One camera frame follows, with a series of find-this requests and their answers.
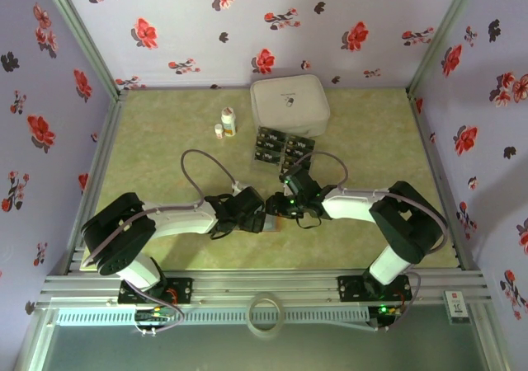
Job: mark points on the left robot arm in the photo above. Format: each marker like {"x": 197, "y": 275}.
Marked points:
{"x": 181, "y": 222}

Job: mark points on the small white tag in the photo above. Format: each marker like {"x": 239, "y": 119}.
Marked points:
{"x": 457, "y": 307}

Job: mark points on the black VIP credit card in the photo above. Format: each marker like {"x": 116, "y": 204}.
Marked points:
{"x": 266, "y": 155}
{"x": 300, "y": 143}
{"x": 268, "y": 143}
{"x": 269, "y": 133}
{"x": 298, "y": 153}
{"x": 290, "y": 164}

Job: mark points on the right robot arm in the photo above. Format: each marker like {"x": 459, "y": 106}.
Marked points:
{"x": 354, "y": 206}

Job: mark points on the small white pill bottle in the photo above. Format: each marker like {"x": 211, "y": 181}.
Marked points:
{"x": 218, "y": 132}

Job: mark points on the aluminium mounting rail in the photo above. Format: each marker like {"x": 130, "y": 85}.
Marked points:
{"x": 264, "y": 282}

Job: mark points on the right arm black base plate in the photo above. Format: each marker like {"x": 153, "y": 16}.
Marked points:
{"x": 350, "y": 288}

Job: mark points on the clear tape roll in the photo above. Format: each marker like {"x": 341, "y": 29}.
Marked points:
{"x": 251, "y": 325}

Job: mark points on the aluminium side rail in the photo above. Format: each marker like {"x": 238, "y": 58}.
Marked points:
{"x": 97, "y": 181}
{"x": 438, "y": 181}

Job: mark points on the aluminium corner post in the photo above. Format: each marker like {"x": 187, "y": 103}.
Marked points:
{"x": 82, "y": 37}
{"x": 439, "y": 37}

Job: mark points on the black component tray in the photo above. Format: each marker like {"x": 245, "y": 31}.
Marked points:
{"x": 284, "y": 148}

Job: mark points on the white square storage box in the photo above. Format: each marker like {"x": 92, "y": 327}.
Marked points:
{"x": 288, "y": 99}

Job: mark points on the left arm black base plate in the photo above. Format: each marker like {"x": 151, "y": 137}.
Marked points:
{"x": 181, "y": 290}

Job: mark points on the large white pill bottle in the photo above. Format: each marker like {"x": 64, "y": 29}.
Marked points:
{"x": 228, "y": 123}

